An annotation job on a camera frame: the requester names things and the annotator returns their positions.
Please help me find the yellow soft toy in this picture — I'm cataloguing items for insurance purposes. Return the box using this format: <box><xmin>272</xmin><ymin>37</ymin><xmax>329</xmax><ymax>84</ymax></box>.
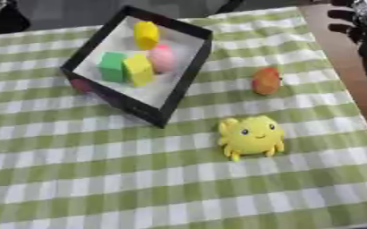
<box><xmin>215</xmin><ymin>114</ymin><xmax>287</xmax><ymax>163</ymax></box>

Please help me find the orange toy fruit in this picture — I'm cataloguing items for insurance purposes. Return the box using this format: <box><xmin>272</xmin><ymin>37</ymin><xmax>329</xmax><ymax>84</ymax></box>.
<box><xmin>249</xmin><ymin>66</ymin><xmax>284</xmax><ymax>97</ymax></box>

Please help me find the dark red toy fruit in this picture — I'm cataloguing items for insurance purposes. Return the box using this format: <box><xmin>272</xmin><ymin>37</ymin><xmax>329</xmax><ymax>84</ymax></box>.
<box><xmin>67</xmin><ymin>77</ymin><xmax>95</xmax><ymax>94</ymax></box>

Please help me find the black box white inside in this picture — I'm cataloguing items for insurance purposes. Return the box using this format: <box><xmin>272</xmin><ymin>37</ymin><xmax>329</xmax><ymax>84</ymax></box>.
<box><xmin>59</xmin><ymin>4</ymin><xmax>215</xmax><ymax>129</ymax></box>

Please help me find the pink toy peach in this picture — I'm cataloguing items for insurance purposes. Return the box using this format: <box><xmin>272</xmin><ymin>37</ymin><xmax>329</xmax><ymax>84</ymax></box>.
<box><xmin>146</xmin><ymin>43</ymin><xmax>179</xmax><ymax>74</ymax></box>

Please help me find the tall yellow block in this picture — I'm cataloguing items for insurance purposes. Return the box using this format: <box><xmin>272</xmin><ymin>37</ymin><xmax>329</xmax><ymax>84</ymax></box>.
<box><xmin>132</xmin><ymin>21</ymin><xmax>162</xmax><ymax>51</ymax></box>

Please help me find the green block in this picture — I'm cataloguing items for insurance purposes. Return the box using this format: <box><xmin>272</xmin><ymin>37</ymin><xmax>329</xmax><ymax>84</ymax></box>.
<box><xmin>96</xmin><ymin>51</ymin><xmax>129</xmax><ymax>84</ymax></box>

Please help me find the black tripod leg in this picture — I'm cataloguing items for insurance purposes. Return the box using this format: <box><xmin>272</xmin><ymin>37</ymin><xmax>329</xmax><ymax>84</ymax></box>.
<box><xmin>213</xmin><ymin>0</ymin><xmax>246</xmax><ymax>14</ymax></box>

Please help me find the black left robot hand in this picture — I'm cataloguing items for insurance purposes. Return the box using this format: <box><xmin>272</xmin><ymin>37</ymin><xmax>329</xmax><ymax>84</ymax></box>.
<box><xmin>0</xmin><ymin>8</ymin><xmax>32</xmax><ymax>36</ymax></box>

